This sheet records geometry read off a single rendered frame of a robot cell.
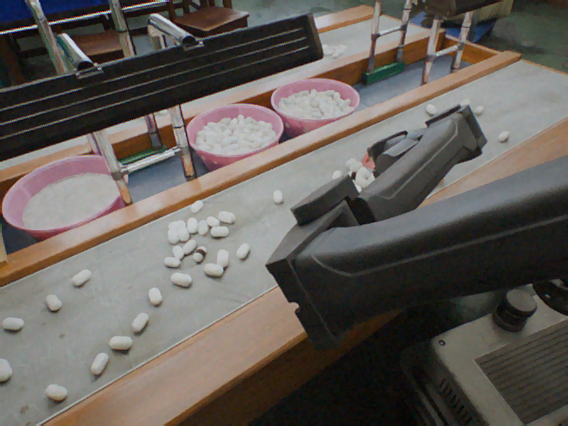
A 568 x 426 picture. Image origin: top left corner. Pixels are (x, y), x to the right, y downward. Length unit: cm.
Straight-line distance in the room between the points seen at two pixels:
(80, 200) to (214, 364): 56
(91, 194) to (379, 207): 77
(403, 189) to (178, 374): 41
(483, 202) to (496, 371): 82
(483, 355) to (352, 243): 80
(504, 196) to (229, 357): 49
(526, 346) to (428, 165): 68
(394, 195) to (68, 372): 56
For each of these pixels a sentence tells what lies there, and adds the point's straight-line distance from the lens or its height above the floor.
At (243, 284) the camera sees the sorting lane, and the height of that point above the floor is 74.
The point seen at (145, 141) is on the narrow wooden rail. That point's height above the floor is 74.
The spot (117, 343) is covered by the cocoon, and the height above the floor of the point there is 76.
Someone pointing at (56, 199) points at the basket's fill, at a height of 73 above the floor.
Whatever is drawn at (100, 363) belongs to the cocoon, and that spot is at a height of 76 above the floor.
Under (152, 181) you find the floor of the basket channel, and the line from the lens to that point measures 111.
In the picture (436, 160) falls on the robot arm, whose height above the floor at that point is 103.
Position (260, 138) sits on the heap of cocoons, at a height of 74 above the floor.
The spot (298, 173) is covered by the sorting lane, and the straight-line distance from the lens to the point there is 95.
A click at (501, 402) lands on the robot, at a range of 99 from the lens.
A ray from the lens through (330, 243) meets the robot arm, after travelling 27.
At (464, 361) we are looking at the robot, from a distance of 101.
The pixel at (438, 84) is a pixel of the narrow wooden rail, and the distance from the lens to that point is 138.
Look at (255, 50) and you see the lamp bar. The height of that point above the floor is 108.
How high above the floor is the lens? 132
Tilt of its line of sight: 43 degrees down
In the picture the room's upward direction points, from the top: 2 degrees counter-clockwise
